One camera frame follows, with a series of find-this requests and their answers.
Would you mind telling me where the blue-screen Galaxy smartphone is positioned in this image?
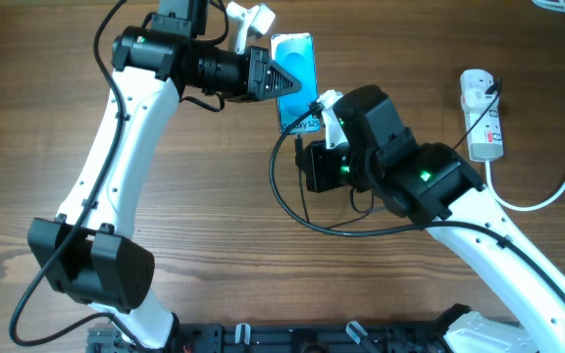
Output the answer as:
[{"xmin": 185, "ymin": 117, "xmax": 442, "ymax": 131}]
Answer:
[{"xmin": 270, "ymin": 32, "xmax": 318, "ymax": 132}]

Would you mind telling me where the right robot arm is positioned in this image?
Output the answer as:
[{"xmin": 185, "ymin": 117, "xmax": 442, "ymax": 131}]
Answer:
[{"xmin": 297, "ymin": 85, "xmax": 565, "ymax": 352}]

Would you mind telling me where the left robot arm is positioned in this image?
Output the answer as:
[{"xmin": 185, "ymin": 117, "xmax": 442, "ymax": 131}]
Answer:
[{"xmin": 27, "ymin": 1, "xmax": 301, "ymax": 352}]

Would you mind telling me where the white charger plug adapter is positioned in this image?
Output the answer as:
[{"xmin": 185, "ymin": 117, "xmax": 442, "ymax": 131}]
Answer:
[{"xmin": 461, "ymin": 83, "xmax": 499, "ymax": 114}]

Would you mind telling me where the black USB charging cable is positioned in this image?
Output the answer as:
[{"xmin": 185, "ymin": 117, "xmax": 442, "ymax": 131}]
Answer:
[{"xmin": 293, "ymin": 77, "xmax": 503, "ymax": 231}]

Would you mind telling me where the white power strip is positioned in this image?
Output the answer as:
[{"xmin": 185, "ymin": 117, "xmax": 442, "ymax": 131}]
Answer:
[{"xmin": 460, "ymin": 69, "xmax": 504, "ymax": 163}]

